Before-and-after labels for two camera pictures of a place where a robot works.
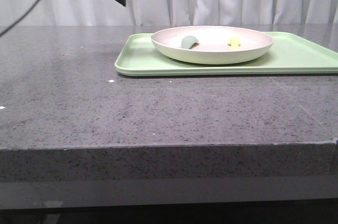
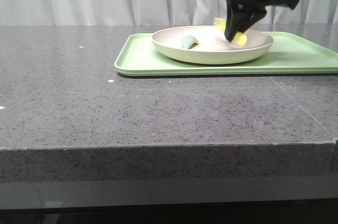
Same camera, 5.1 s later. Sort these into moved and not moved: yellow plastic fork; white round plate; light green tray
Moved: yellow plastic fork
Not moved: light green tray; white round plate
